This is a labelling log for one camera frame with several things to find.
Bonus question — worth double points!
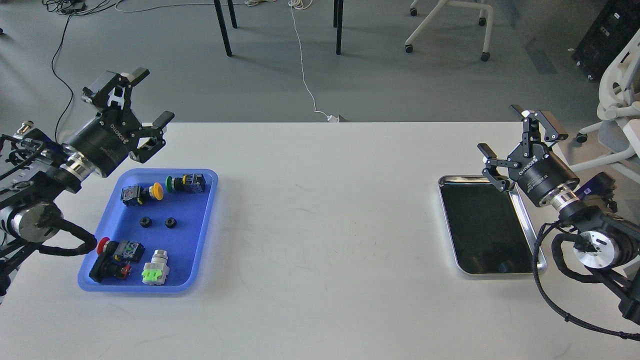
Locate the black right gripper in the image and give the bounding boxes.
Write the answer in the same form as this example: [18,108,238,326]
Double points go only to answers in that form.
[477,104,579,208]

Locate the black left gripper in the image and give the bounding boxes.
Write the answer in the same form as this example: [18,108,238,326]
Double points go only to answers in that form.
[63,67,175,178]

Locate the small black gear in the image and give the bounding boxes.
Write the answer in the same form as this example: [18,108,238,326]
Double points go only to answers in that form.
[138,216,153,228]
[164,217,178,229]

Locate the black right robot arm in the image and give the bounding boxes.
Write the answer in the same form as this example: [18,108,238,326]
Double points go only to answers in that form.
[477,104,639,341]

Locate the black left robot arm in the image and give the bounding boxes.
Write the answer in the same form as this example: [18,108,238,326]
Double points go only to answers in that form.
[0,67,174,296]

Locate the silver metal tray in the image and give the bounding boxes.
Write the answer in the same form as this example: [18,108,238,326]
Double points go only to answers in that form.
[438,175,537,278]

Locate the blue plastic tray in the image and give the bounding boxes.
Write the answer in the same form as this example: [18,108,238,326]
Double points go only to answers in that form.
[77,168,218,293]

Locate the white rolling chair base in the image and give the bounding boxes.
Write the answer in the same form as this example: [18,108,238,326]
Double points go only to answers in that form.
[404,0,495,62]

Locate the white office chair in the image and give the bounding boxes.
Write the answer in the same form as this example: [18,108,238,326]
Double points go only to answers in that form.
[569,32,640,182]

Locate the red emergency stop button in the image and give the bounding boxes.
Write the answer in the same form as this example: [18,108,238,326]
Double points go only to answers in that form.
[96,237,146,264]

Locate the black equipment cabinet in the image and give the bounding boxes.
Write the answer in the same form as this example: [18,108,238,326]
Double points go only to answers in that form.
[572,0,640,81]

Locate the black table legs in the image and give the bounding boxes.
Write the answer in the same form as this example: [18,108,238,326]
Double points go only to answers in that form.
[213,0,345,57]

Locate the yellow push button switch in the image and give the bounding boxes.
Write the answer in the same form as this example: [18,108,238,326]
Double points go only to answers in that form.
[119,182,164,207]

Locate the green push button switch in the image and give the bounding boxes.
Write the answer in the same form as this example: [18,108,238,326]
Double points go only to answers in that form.
[164,173,206,194]

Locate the black floor cable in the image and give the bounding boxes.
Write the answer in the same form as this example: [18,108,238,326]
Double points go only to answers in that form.
[42,0,123,143]

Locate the black red switch block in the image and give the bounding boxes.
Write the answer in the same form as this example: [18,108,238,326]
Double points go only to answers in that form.
[88,252,131,283]

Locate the silver green switch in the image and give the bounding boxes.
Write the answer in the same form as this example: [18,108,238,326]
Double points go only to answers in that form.
[141,249,170,286]

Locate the white floor cable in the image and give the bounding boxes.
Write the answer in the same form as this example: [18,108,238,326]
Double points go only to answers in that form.
[115,0,341,123]

